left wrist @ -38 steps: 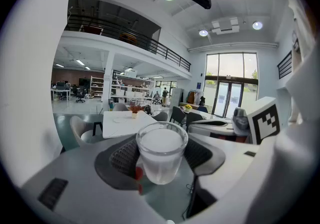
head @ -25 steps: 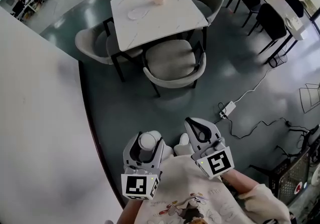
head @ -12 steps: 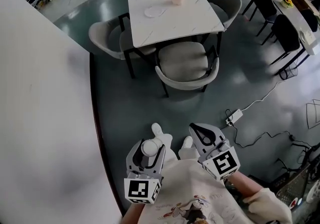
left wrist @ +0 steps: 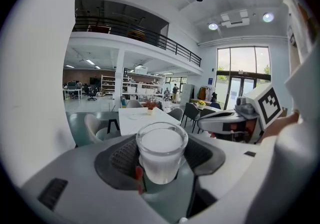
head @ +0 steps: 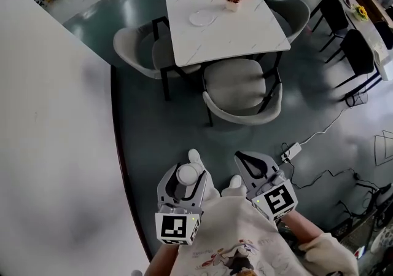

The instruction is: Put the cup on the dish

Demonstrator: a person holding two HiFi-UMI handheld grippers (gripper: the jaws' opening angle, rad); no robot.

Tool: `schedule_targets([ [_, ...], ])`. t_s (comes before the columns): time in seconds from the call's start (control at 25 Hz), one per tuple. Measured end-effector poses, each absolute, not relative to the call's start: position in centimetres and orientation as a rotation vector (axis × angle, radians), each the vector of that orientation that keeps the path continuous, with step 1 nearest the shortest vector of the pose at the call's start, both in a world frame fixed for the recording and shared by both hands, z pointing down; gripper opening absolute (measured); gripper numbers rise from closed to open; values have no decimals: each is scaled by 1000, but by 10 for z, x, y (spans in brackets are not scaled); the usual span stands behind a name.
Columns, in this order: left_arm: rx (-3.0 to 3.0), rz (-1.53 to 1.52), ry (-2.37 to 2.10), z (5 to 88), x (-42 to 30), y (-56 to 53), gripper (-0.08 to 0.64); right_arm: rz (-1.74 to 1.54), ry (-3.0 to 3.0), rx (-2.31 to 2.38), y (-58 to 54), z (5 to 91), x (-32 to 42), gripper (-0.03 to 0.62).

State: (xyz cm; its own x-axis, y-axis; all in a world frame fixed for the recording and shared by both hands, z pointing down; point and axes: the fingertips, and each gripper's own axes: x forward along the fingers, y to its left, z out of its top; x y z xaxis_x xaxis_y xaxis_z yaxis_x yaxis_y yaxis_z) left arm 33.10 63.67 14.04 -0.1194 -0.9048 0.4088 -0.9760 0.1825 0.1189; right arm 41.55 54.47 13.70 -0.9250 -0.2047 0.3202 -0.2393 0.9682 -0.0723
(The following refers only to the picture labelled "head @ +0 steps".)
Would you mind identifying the black metal frame equipment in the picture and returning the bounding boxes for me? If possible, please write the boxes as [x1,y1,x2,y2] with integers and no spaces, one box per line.
[325,173,393,263]

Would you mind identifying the white saucer plate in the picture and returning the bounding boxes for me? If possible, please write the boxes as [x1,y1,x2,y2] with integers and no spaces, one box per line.
[189,9,216,27]

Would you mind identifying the white curved counter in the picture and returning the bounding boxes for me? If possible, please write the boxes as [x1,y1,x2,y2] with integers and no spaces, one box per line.
[0,0,154,276]

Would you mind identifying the person's white left shoe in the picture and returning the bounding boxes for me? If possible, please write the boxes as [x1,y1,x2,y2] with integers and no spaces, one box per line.
[187,148,206,174]

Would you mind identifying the white power cable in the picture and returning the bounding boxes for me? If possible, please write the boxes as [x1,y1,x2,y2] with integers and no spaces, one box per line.
[299,108,354,146]

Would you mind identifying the grey upholstered chair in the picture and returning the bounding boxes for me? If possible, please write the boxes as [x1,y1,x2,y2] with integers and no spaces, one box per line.
[112,19,202,81]
[263,0,311,45]
[201,58,284,127]

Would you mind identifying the person's white shoe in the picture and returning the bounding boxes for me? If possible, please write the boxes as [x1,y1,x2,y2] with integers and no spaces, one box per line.
[187,148,206,174]
[221,174,246,197]

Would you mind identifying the person's white right shoe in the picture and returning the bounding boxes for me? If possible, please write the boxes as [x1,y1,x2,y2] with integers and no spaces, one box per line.
[221,174,246,197]

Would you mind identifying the person's left forearm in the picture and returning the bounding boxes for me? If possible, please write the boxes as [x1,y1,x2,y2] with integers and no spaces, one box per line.
[143,241,182,276]

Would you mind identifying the person's cream trousers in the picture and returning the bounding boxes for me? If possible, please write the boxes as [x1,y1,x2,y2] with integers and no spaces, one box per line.
[201,172,248,205]

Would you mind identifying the person's cream printed shirt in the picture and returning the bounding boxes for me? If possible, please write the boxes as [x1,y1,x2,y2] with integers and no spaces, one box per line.
[176,194,359,276]

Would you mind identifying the yellow sunflower decoration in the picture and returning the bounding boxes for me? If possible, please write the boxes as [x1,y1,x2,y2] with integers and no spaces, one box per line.
[352,4,369,22]

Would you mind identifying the white power strip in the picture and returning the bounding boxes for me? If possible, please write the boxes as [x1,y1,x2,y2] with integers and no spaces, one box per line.
[281,142,303,162]

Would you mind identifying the person's right forearm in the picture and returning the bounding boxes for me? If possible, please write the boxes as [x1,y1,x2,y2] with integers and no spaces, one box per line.
[278,209,325,246]

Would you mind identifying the black cable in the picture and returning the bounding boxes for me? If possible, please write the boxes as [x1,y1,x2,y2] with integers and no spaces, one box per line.
[281,142,378,191]

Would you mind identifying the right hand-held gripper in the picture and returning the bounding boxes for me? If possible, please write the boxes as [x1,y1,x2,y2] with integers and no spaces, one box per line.
[234,151,299,223]

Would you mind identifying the black wire frame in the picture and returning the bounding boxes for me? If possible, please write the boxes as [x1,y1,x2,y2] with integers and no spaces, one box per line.
[373,130,393,167]

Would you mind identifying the black wire basket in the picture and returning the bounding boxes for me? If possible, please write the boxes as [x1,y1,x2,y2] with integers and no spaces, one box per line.
[344,89,368,108]

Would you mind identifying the white marble dining table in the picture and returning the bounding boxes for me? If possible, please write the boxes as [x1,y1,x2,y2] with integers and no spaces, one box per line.
[152,0,292,102]

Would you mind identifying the white cup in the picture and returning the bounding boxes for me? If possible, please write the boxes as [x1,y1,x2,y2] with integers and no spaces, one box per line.
[174,163,200,199]

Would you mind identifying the long white table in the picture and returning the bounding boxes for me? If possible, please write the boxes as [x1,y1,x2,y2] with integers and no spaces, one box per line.
[327,0,393,82]

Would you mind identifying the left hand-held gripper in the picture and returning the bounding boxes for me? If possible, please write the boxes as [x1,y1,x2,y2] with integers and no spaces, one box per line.
[155,163,208,246]

